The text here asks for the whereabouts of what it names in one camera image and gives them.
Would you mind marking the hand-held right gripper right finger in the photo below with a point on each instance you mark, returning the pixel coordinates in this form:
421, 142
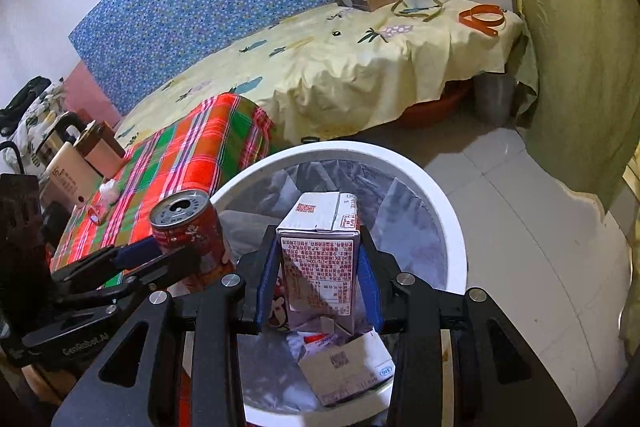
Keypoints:
372, 292

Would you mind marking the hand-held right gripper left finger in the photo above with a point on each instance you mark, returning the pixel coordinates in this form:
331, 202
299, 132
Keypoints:
265, 292

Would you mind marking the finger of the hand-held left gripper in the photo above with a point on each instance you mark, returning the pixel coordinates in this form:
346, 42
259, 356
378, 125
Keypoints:
135, 253
170, 263

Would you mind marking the red drink can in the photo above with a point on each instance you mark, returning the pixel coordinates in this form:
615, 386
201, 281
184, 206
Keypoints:
195, 237

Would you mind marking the pale drink carton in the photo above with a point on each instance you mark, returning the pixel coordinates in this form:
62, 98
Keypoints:
315, 267

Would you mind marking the clear plastic bin liner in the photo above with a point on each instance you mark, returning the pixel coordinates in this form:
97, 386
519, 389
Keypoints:
415, 227

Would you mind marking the white round trash bin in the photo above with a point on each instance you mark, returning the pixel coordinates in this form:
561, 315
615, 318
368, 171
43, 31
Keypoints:
450, 227

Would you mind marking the small clear cap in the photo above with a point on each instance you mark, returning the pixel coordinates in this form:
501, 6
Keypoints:
96, 216

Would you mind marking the small white bottle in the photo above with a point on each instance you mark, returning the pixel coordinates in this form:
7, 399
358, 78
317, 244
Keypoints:
110, 191

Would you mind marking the white cardboard box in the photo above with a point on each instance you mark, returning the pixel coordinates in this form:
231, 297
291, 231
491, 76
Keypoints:
345, 367

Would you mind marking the beige lotion bottle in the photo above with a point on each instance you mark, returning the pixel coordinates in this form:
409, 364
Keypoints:
70, 177

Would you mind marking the plaid tablecloth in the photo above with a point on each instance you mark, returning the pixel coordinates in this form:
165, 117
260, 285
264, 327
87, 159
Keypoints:
175, 157

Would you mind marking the tumbler with brown lid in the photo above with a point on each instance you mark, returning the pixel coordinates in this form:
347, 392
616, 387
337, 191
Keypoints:
102, 149

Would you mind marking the pineapple print cloth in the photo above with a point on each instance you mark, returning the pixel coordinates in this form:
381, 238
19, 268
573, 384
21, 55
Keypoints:
35, 107

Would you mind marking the black bag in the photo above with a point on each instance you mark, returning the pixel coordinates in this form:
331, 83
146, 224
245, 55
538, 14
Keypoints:
22, 97

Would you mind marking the red plastic basin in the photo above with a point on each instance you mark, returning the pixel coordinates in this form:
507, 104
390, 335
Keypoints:
435, 107

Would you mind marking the grey bed leg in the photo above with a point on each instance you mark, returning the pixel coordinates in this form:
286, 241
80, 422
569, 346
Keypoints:
492, 99

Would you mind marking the yellow printed bed sheet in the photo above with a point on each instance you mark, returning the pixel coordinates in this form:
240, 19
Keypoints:
325, 62

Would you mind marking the yellow-green hanging cloth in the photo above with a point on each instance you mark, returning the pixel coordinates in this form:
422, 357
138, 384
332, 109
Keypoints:
631, 257

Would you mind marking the green curtain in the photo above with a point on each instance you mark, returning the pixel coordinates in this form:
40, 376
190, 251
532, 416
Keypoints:
575, 57

